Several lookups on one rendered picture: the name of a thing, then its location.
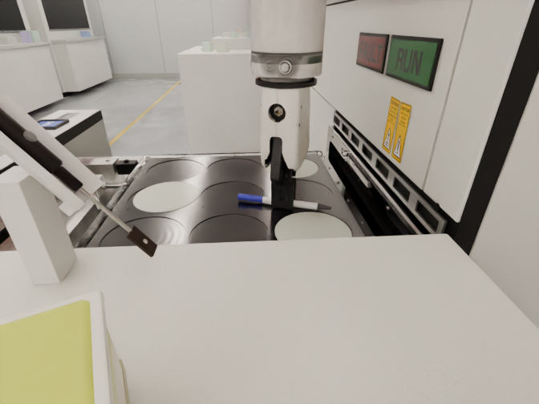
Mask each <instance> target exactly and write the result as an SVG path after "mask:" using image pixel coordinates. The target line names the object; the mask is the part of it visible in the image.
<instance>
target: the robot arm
mask: <svg viewBox="0 0 539 404"><path fill-rule="evenodd" d="M249 13H250V42H251V60H250V66H251V73H252V75H254V76H257V77H258V78H256V79H255V83H256V85H258V86H260V87H262V93H261V163H262V165H263V166H264V167H265V168H267V167H269V165H270V167H271V168H270V181H271V206H272V207H275V208H287V209H292V208H293V206H294V200H296V183H297V178H295V177H292V176H296V171H297V170H298V169H299V168H300V167H301V166H302V163H303V161H304V159H305V158H306V154H307V152H308V150H309V146H310V87H312V86H315V85H317V79H316V78H314V77H317V76H319V75H321V74H322V57H323V43H324V32H325V21H326V0H249Z"/></svg>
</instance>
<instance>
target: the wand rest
mask: <svg viewBox="0 0 539 404"><path fill-rule="evenodd" d="M0 108H1V109H3V110H4V111H5V112H6V113H7V114H8V115H9V116H10V117H12V118H13V119H14V120H15V121H16V122H18V123H19V124H20V125H21V126H22V127H24V128H25V129H26V130H27V131H31V132H33V133H34V134H35V135H36V136H37V139H38V141H39V142H40V143H42V144H43V145H44V146H45V147H47V148H48V149H49V150H50V151H51V152H53V153H54V154H55V155H56V156H57V157H58V158H60V159H61V160H62V162H63V165H62V166H63V167H65V168H66V169H67V170H68V171H69V172H70V173H71V174H72V175H73V176H75V177H76V178H77V179H78V180H79V181H81V182H82V183H83V186H82V188H84V189H85V190H86V191H87V192H88V193H90V194H91V195H92V194H93V193H94V192H95V191H96V190H98V189H99V188H100V187H101V186H102V185H103V181H101V180H100V179H99V178H98V177H97V176H96V175H95V174H94V173H93V172H91V171H90V170H89V169H88V168H87V167H86V166H85V165H84V164H82V163H81V162H80V161H79V160H78V159H77V158H76V157H75V156H73V155H72V154H71V153H70V152H69V151H68V150H67V149H66V148H65V147H64V146H63V145H62V144H61V143H60V142H59V141H58V140H56V139H55V138H54V137H53V136H52V135H51V134H50V133H49V132H48V131H46V130H45V129H44V128H43V127H42V126H41V125H40V124H39V123H37V122H36V121H35V120H34V119H33V118H32V117H31V116H30V115H28V114H27V113H26V112H25V111H24V110H23V109H22V108H21V107H20V106H19V105H18V104H17V103H16V102H15V101H14V100H13V99H11V98H10V97H9V96H8V95H7V94H6V93H1V94H0ZM0 150H1V151H2V152H3V153H4V154H6V155H7V156H8V157H9V158H11V159H12V160H13V161H14V162H15V163H16V164H17V165H19V166H13V167H12V168H10V169H8V170H7V171H5V172H3V173H2V174H1V175H0V216H1V218H2V220H3V222H4V224H5V226H6V228H7V230H8V233H9V234H10V237H11V239H12V241H13V242H14V245H15V248H16V249H17V251H18V254H19V256H20V257H21V259H22V262H23V264H24V266H25V268H26V270H27V272H28V274H29V276H30V279H31V281H32V283H33V285H42V284H59V283H61V282H62V280H63V278H64V277H65V276H66V275H67V273H68V272H69V271H70V269H71V267H72V266H73V265H74V263H75V262H76V261H77V256H76V254H75V250H74V248H73V246H72V243H71V239H70V237H69V235H68V232H67V229H66V226H65V224H64V222H63V218H62V215H61V213H60V211H59V208H60V209H61V210H62V211H63V212H65V213H66V214H67V215H68V216H71V215H72V214H73V213H75V212H76V211H77V210H80V209H81V208H82V207H83V206H84V205H85V203H84V202H85V201H86V200H87V199H88V198H87V197H86V196H85V195H84V194H83V193H82V192H80V191H79V190H78V191H73V190H72V189H71V188H70V187H68V186H67V185H66V184H65V183H64V182H62V181H61V179H59V178H58V177H57V176H56V175H54V174H53V173H51V174H50V173H49V172H48V171H47V170H46V169H45V168H44V167H42V166H41V165H40V164H39V163H37V162H36V161H35V160H34V159H33V158H31V157H30V156H29V155H28V154H27V153H25V152H24V151H23V150H22V149H21V148H20V147H19V146H18V145H17V144H15V143H14V142H13V141H12V140H11V139H9V138H8V137H7V136H6V135H4V134H3V133H2V132H1V131H0ZM54 195H56V196H57V197H58V198H59V199H60V200H61V201H62V202H63V203H62V204H61V205H60V206H59V207H58V205H57V202H56V199H55V196H54Z"/></svg>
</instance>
